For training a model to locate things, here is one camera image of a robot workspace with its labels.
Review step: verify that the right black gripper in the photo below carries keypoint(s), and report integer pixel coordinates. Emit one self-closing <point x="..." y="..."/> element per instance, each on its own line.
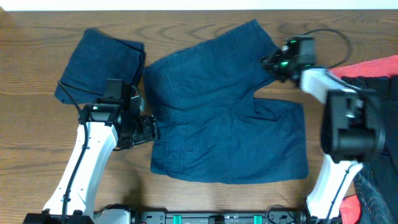
<point x="271" y="64"/>

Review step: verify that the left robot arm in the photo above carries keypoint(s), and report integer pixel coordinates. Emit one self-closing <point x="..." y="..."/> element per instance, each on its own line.
<point x="114" y="122"/>

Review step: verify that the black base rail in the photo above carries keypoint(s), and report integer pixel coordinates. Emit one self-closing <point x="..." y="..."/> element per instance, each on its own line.
<point x="217" y="217"/>

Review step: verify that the folded navy blue shorts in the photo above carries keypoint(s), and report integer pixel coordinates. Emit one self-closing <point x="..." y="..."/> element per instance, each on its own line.
<point x="97" y="58"/>

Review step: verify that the navy blue shorts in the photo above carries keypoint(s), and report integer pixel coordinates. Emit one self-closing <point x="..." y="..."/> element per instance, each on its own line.
<point x="97" y="58"/>
<point x="212" y="127"/>

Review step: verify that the red cloth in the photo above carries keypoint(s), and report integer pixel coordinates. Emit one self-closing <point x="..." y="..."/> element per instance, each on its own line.
<point x="384" y="67"/>

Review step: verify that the black patterned garment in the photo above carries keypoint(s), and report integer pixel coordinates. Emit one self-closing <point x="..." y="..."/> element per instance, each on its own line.
<point x="376" y="183"/>

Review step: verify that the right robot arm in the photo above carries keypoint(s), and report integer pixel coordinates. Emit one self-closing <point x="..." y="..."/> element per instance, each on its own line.
<point x="352" y="130"/>

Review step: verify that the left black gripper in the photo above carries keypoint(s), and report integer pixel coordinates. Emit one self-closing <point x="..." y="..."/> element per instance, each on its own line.
<point x="151" y="130"/>

